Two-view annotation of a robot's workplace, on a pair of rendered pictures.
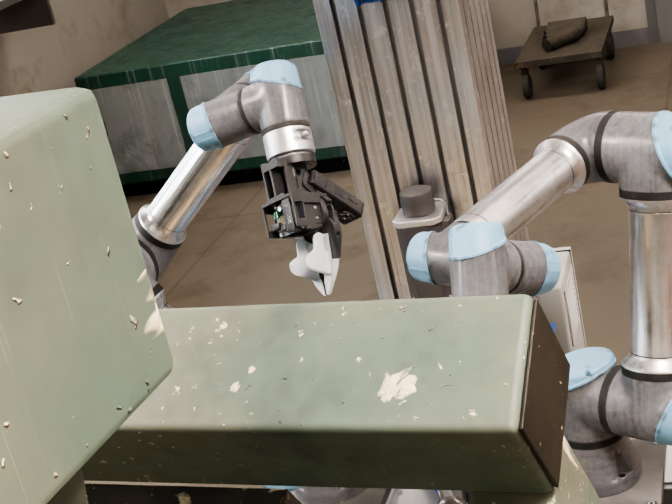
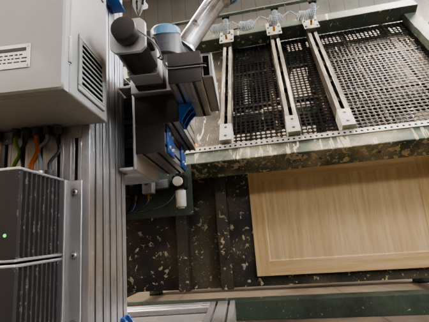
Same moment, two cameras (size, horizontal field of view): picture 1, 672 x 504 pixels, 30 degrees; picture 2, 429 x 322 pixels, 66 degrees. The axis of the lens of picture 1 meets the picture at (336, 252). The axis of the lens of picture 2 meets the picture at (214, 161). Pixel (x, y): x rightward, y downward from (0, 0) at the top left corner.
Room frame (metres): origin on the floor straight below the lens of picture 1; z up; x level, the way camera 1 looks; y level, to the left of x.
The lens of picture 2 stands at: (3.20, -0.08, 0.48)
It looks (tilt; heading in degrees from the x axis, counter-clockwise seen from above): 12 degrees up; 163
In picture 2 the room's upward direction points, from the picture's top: 4 degrees counter-clockwise
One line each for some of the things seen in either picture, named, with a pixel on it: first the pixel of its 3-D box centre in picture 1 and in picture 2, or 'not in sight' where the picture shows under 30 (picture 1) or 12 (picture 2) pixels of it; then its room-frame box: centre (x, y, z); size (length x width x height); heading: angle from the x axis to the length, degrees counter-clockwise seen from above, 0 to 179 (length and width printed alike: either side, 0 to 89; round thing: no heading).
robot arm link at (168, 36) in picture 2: not in sight; (166, 44); (2.06, 0.11, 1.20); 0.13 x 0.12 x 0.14; 157
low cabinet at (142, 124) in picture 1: (289, 76); not in sight; (8.36, 0.04, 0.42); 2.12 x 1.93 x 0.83; 69
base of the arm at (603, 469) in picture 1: (594, 449); not in sight; (1.89, -0.36, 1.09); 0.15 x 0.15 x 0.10
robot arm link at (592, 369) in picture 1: (588, 391); not in sight; (1.88, -0.37, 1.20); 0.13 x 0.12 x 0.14; 44
